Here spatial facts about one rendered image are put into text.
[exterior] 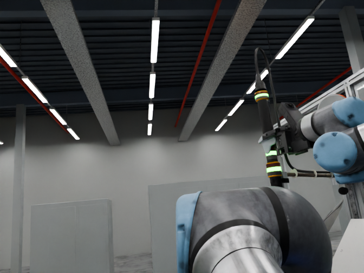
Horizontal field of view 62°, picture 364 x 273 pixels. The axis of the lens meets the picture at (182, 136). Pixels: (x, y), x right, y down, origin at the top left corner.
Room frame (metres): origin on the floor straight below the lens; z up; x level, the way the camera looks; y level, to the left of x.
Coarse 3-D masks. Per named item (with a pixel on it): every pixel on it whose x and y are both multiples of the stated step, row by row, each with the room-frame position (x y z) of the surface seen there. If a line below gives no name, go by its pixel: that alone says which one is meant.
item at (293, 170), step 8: (256, 48) 0.99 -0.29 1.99; (256, 56) 0.97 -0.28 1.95; (264, 56) 1.02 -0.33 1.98; (256, 64) 0.97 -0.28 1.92; (256, 72) 0.97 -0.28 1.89; (272, 88) 1.03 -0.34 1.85; (272, 96) 1.04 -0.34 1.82; (288, 160) 1.04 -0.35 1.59; (296, 168) 1.08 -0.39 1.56; (296, 176) 1.06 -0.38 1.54
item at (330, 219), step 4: (340, 204) 0.89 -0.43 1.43; (336, 208) 0.90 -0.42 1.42; (340, 208) 1.05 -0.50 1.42; (332, 212) 0.91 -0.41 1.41; (336, 212) 1.03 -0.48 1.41; (328, 216) 0.92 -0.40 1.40; (332, 216) 1.01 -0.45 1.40; (336, 216) 1.07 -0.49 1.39; (324, 220) 0.93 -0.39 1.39; (328, 220) 1.00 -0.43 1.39; (332, 220) 1.05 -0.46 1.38; (328, 224) 1.03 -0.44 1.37; (332, 224) 1.07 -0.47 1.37; (328, 228) 1.06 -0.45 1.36
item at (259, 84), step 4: (256, 76) 0.97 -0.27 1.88; (260, 76) 0.96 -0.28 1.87; (256, 80) 0.97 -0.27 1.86; (260, 80) 0.96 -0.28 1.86; (256, 84) 0.96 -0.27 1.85; (260, 84) 0.96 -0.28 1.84; (264, 84) 0.96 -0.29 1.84; (256, 88) 0.96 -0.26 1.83; (260, 88) 0.95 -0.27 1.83; (264, 88) 0.98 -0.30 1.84; (280, 176) 0.96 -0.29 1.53; (272, 180) 0.96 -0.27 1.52; (276, 180) 0.96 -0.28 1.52; (280, 180) 0.96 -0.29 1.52; (272, 184) 0.96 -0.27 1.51; (276, 184) 0.96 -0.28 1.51; (280, 184) 0.96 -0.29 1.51
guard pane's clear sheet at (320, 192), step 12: (360, 84) 1.45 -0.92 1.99; (360, 96) 1.47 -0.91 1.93; (288, 156) 2.24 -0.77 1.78; (300, 156) 2.09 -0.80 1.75; (312, 156) 1.96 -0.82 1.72; (288, 168) 2.27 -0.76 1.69; (300, 168) 2.12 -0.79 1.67; (312, 168) 1.98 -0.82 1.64; (300, 180) 2.15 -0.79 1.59; (312, 180) 2.01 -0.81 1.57; (324, 180) 1.88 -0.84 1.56; (300, 192) 2.17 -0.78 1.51; (312, 192) 2.04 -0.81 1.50; (324, 192) 1.91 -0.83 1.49; (336, 192) 1.80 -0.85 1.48; (312, 204) 2.06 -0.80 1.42; (324, 204) 1.93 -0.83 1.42; (336, 204) 1.82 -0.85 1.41; (324, 216) 1.95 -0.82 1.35; (336, 228) 1.87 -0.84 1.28; (336, 240) 1.89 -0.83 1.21
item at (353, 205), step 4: (348, 188) 1.46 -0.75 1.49; (352, 188) 1.46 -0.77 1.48; (348, 192) 1.46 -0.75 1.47; (352, 192) 1.45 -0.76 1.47; (352, 196) 1.46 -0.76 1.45; (352, 200) 1.46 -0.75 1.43; (352, 204) 1.46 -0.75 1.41; (352, 208) 1.46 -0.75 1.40; (356, 208) 1.46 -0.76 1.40; (356, 212) 1.45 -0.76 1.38; (356, 216) 1.46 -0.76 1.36
